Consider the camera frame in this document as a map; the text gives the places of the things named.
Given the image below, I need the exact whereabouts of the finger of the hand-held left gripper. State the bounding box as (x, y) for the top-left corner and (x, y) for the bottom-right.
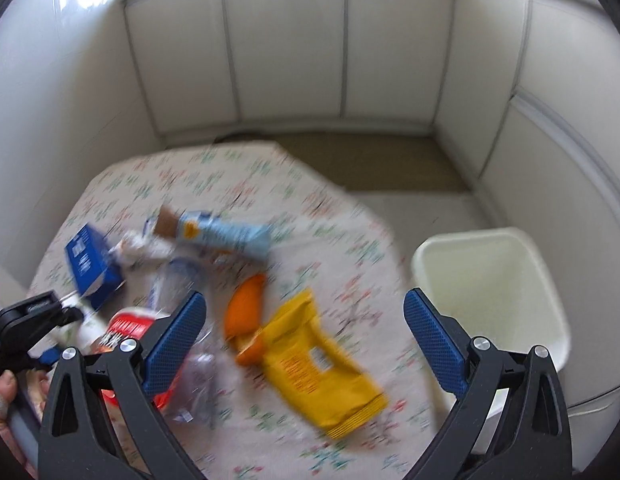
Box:
(0, 344), (60, 378)
(0, 291), (84, 347)

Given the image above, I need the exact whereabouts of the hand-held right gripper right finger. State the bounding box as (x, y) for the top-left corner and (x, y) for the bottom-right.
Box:
(403, 288), (573, 480)

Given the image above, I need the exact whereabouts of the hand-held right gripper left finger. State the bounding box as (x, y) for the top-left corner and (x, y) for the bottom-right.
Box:
(38, 290), (208, 480)

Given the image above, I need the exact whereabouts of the clear plastic wrapper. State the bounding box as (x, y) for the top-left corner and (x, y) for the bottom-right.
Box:
(150, 257), (222, 426)

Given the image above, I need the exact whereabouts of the red and white packet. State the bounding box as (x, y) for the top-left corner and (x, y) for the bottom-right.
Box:
(92, 307), (176, 411)

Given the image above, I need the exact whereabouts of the white plastic container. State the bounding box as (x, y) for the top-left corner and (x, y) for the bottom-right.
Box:
(55, 294), (112, 357)

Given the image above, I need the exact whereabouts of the blue and white carton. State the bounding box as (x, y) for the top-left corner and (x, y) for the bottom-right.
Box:
(65, 224), (127, 311)

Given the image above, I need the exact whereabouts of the white wrapper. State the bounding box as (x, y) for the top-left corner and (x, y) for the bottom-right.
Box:
(110, 230), (176, 267)

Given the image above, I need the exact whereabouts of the light blue biscuit carton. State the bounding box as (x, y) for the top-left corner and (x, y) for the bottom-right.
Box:
(146, 206), (273, 263)

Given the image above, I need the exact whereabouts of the yellow snack bag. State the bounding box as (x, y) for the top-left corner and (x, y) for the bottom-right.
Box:
(260, 289), (390, 441)

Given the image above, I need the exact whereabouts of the person's left hand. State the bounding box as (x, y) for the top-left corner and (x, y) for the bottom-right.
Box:
(0, 371), (22, 428)

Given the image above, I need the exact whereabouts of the floral tablecloth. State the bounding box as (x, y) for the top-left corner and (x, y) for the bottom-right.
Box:
(27, 141), (458, 480)

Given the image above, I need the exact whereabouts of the white kitchen cabinet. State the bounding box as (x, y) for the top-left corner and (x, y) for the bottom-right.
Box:
(121, 0), (456, 137)
(434, 0), (620, 406)

